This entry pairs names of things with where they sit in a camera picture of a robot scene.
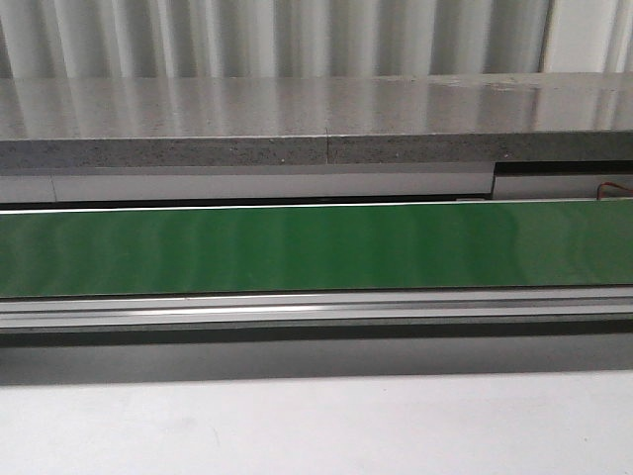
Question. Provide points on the grey stone counter slab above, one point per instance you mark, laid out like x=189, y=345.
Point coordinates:
x=158, y=122

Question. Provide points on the green conveyor belt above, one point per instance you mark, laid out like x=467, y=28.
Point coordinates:
x=315, y=248

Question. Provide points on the white corrugated curtain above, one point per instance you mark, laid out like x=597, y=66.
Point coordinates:
x=311, y=38

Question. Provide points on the aluminium conveyor frame rail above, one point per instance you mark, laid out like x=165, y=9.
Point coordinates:
x=426, y=306

